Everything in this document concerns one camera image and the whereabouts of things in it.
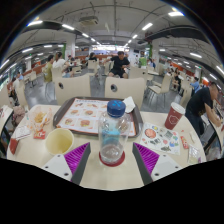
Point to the red paper drink cup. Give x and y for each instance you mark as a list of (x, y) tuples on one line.
[(174, 116)]

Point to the dark brown food tray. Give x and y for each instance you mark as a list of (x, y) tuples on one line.
[(58, 115)]

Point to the ceiling air conditioner unit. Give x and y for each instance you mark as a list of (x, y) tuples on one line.
[(88, 20)]

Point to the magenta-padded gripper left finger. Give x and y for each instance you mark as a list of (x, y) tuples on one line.
[(61, 166)]

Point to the person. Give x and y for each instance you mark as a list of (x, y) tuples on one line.
[(198, 103), (59, 63), (176, 81), (48, 71), (195, 86), (119, 65), (17, 81)]

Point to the white paper card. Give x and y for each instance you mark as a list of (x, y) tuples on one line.
[(23, 132)]

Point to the small red wrapper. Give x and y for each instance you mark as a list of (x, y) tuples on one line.
[(184, 142)]

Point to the far beige chairs group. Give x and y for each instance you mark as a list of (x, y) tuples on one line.
[(165, 84)]

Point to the ceiling lights group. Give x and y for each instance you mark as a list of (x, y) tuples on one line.
[(175, 14)]

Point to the white paper napkin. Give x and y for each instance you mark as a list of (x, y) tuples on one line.
[(129, 104)]

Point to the red wallet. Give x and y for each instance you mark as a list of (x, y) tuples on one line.
[(13, 146)]

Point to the clear plastic packet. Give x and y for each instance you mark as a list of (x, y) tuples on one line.
[(194, 155)]

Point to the small red sauce packet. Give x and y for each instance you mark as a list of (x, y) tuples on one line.
[(39, 135)]

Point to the beige chair with round hole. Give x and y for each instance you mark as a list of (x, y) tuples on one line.
[(130, 91), (75, 90)]

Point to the cream paper cup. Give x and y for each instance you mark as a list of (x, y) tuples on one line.
[(59, 143)]

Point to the neighbouring white table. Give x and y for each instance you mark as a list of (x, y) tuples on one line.
[(215, 128), (6, 116)]

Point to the clear blue-capped water bottle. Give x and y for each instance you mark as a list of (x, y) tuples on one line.
[(113, 136)]

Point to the colourful sticker sheet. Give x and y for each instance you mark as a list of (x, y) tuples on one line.
[(160, 138)]

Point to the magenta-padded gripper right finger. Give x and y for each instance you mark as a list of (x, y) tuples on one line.
[(161, 166)]

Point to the clear plastic food bag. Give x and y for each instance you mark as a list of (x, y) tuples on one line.
[(40, 118)]

